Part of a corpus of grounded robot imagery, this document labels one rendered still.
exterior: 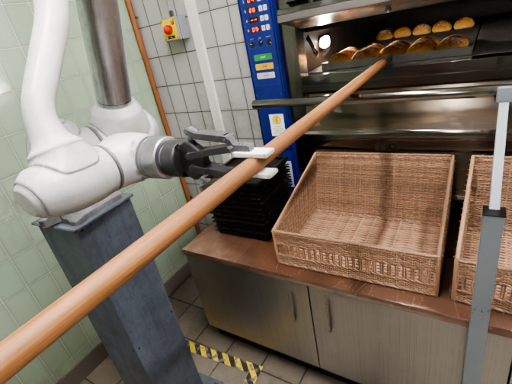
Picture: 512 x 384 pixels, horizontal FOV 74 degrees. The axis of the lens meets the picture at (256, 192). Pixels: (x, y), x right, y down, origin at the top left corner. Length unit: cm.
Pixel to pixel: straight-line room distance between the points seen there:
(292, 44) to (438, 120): 64
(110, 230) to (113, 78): 45
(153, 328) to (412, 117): 123
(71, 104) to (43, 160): 111
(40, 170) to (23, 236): 106
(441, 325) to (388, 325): 16
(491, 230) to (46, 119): 93
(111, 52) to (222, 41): 76
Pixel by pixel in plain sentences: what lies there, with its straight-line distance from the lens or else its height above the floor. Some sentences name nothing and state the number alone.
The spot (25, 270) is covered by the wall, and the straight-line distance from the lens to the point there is 177.
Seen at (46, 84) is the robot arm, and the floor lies 138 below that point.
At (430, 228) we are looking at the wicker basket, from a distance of 149.
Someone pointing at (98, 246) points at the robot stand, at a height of 91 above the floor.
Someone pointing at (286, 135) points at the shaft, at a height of 121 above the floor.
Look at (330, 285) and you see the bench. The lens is 123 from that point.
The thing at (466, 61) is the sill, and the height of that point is 117.
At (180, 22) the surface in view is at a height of 148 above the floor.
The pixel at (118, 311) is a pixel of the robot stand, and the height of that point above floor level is 68.
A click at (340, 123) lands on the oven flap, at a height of 97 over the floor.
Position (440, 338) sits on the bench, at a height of 47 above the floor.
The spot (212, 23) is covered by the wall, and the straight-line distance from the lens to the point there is 173.
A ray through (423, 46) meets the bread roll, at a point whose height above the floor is 122.
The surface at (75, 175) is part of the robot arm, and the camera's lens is 68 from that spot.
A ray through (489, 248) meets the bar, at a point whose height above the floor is 86.
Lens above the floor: 141
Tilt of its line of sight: 26 degrees down
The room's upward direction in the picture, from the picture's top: 12 degrees counter-clockwise
